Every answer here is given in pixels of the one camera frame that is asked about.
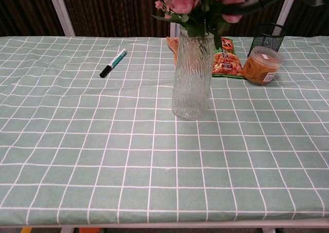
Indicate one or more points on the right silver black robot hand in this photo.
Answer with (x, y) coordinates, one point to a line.
(257, 0)

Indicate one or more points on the pink artificial rose bouquet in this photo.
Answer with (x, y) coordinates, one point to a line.
(180, 1)

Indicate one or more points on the clear glass cup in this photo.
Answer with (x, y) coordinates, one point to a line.
(191, 89)

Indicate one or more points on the black mesh pen holder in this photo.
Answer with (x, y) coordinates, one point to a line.
(268, 38)

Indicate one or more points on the plastic jar of rubber bands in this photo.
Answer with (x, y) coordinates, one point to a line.
(260, 65)

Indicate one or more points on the green snack bag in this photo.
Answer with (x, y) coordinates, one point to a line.
(227, 62)

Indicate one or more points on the orange sauce pouch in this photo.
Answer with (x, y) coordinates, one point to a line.
(173, 46)

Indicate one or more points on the white green marker pen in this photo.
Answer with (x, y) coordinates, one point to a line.
(114, 62)

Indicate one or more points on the green white checked tablecloth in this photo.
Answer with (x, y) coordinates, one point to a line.
(102, 140)

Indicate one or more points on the white partition post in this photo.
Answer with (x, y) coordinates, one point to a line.
(174, 29)
(285, 9)
(61, 11)

